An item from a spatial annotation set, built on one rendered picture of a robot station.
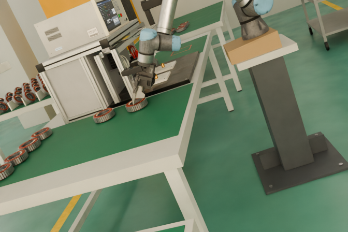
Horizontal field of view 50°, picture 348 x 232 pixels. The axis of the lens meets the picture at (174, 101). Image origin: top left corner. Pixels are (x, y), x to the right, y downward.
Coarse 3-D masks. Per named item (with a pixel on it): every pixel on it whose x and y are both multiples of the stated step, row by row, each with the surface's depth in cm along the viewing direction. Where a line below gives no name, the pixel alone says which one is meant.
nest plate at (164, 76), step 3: (165, 72) 222; (168, 72) 219; (159, 75) 221; (162, 75) 219; (165, 75) 216; (168, 75) 214; (159, 78) 214; (162, 78) 211; (165, 78) 208; (156, 81) 210; (159, 81) 209; (162, 81) 209; (153, 84) 210
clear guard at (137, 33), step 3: (156, 24) 213; (147, 27) 216; (150, 27) 208; (153, 27) 204; (156, 27) 207; (132, 33) 218; (135, 33) 211; (138, 33) 204; (123, 36) 221; (129, 36) 206; (132, 36) 201; (135, 36) 198; (120, 39) 210; (123, 39) 203; (126, 39) 199; (117, 42) 200
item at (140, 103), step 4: (136, 100) 189; (140, 100) 183; (144, 100) 183; (128, 104) 185; (132, 104) 188; (136, 104) 181; (140, 104) 181; (144, 104) 183; (128, 108) 183; (132, 108) 181; (136, 108) 181; (140, 108) 181
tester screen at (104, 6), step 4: (108, 0) 218; (100, 4) 204; (104, 4) 209; (108, 4) 216; (100, 8) 202; (104, 8) 207; (108, 8) 214; (112, 8) 220; (100, 12) 200; (104, 12) 205; (108, 12) 212; (104, 16) 204; (108, 16) 210; (112, 16) 216; (104, 20) 202; (112, 20) 214; (108, 24) 206
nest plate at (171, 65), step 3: (168, 63) 244; (171, 63) 240; (174, 63) 237; (159, 66) 245; (165, 66) 238; (168, 66) 235; (171, 66) 231; (156, 69) 240; (159, 69) 236; (162, 69) 233; (165, 69) 232; (168, 69) 231; (156, 72) 233; (159, 72) 233
